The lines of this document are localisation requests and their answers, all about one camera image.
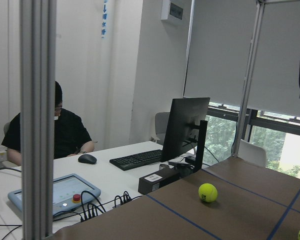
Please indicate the grey office chair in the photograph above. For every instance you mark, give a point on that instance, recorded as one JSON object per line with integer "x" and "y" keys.
{"x": 160, "y": 127}

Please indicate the black computer monitor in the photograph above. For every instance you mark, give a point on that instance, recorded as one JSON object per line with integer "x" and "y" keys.
{"x": 186, "y": 129}

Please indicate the black keyboard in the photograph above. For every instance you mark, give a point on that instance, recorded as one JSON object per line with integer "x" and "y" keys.
{"x": 137, "y": 160}

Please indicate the black box with label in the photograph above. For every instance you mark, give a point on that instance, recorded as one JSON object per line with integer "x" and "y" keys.
{"x": 161, "y": 178}

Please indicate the black computer mouse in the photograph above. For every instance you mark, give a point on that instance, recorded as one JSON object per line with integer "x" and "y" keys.
{"x": 87, "y": 159}

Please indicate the person in black shirt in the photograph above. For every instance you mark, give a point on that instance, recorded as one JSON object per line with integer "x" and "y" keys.
{"x": 70, "y": 136}

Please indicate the blue teach pendant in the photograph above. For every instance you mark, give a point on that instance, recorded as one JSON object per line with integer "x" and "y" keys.
{"x": 70, "y": 192}

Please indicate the white office chair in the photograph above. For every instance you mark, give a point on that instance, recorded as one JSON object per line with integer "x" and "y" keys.
{"x": 252, "y": 153}

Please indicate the aluminium corner frame post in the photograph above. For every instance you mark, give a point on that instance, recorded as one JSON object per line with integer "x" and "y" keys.
{"x": 260, "y": 7}

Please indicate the white wall electrical box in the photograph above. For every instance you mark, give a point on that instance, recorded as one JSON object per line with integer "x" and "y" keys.
{"x": 172, "y": 10}

